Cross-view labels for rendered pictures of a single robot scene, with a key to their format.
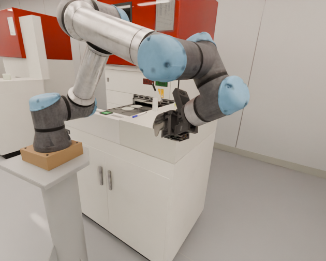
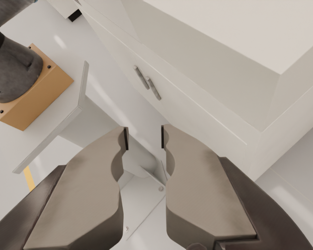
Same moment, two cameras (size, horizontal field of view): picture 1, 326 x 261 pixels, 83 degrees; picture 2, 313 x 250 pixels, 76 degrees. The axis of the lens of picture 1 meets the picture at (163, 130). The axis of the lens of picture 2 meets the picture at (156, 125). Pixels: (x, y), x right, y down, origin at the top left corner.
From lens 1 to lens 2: 63 cm
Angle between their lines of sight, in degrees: 54
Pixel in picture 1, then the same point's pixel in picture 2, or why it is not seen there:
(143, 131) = (169, 28)
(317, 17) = not seen: outside the picture
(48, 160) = (8, 121)
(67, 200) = (88, 139)
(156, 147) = (211, 80)
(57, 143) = (5, 87)
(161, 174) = (228, 128)
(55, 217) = not seen: hidden behind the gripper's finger
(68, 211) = not seen: hidden behind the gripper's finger
